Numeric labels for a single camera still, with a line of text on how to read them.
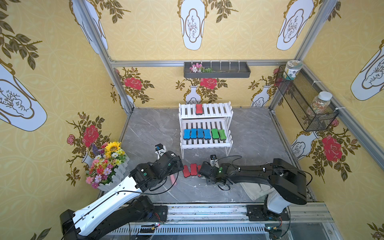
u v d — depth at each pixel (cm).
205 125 95
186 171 87
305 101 86
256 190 82
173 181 84
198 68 88
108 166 73
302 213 75
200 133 88
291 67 85
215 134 90
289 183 44
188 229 70
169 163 54
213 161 76
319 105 66
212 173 65
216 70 91
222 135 88
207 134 89
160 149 66
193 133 88
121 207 58
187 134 88
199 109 80
